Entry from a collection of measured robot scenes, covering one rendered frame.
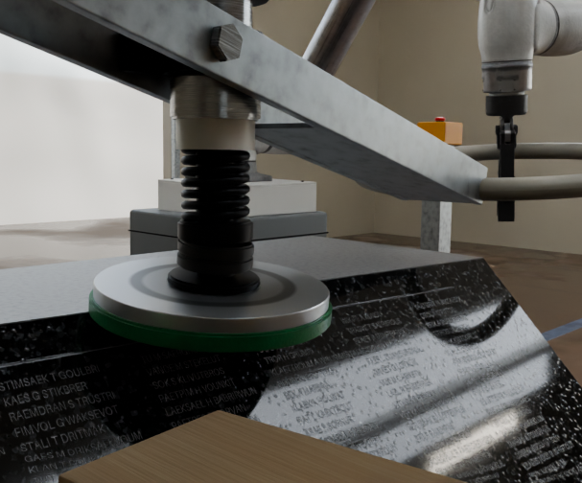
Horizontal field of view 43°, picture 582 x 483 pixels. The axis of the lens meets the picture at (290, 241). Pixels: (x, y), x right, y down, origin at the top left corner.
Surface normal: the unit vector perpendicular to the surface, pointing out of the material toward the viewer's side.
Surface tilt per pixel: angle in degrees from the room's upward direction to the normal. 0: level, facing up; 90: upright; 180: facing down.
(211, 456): 0
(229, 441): 0
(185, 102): 90
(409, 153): 90
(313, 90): 90
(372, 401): 45
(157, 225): 90
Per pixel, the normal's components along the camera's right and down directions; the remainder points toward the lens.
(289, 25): 0.72, 0.09
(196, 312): 0.07, -0.98
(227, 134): 0.39, 0.11
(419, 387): 0.47, -0.63
